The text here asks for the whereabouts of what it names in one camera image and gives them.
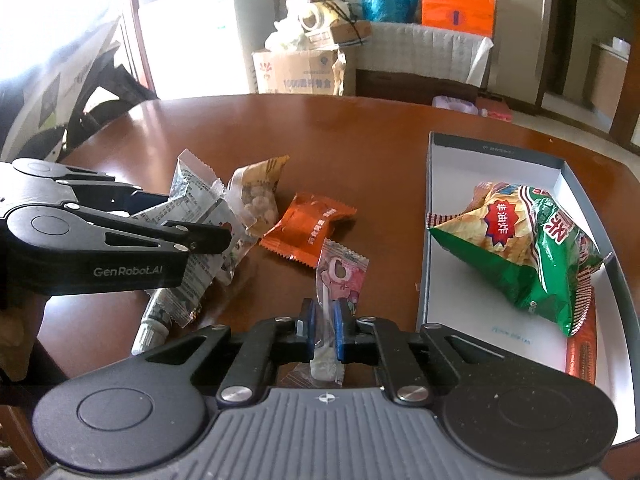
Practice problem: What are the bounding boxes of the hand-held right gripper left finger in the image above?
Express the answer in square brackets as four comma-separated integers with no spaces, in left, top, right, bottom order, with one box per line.
[131,298,317,407]

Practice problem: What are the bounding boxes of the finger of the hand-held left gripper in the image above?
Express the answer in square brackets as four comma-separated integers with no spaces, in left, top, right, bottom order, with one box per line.
[75,207,233,257]
[10,158,171,216]

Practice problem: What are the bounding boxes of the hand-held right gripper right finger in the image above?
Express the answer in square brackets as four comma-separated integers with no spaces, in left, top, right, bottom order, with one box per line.
[331,300,506,406]

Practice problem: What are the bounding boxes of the silver printed snack packet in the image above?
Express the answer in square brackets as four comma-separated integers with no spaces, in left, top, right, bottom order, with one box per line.
[167,149,223,223]
[132,180,251,329]

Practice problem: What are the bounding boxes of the pink lollipop packet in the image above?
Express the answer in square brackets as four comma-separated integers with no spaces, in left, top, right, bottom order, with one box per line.
[309,239,371,386]

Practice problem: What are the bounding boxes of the grey box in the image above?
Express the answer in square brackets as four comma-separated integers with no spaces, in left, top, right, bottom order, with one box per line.
[416,131,640,446]

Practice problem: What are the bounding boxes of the green chips bag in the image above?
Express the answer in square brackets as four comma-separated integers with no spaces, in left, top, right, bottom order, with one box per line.
[426,181,615,338]

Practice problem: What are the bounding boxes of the person's left hand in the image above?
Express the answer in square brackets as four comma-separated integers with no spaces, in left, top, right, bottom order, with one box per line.
[0,305,28,383]

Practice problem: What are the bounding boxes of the white scooter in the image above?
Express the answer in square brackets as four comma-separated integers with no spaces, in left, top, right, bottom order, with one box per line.
[0,15,156,166]

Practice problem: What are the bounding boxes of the white tube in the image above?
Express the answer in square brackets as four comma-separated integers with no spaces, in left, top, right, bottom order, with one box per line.
[131,287,173,356]

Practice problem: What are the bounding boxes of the orange snack packet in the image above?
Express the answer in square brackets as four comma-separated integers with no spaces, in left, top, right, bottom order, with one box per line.
[260,192,358,267]

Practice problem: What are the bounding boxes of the white freezer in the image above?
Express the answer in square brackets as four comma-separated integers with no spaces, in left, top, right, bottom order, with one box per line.
[137,0,273,101]

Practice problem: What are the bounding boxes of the large cardboard box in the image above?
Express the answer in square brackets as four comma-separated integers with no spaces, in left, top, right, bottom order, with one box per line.
[251,47,357,97]

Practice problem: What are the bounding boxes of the white plastic bags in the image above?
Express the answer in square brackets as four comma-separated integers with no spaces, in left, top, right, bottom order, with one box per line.
[265,0,321,53]

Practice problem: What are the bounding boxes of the orange sausage snack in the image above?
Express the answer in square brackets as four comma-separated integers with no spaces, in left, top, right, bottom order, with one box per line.
[566,332,598,386]

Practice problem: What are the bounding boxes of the tape roll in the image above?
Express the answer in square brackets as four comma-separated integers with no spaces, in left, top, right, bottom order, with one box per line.
[299,2,335,33]

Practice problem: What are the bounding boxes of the small tied cardboard box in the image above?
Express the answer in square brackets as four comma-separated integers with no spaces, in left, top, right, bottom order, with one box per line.
[305,21,373,47]

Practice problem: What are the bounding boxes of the purple plastic item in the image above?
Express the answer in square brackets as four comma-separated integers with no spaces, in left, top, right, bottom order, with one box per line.
[432,95,478,113]

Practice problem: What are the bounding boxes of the cabinet with white cloth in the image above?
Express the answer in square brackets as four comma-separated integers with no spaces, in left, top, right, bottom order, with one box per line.
[355,21,493,106]

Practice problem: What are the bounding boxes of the orange cardboard box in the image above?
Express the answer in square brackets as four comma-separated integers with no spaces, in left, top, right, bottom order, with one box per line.
[420,0,497,38]

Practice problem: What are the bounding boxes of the wooden kitchen cabinet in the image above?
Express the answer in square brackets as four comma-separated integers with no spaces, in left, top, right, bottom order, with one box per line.
[582,37,636,136]

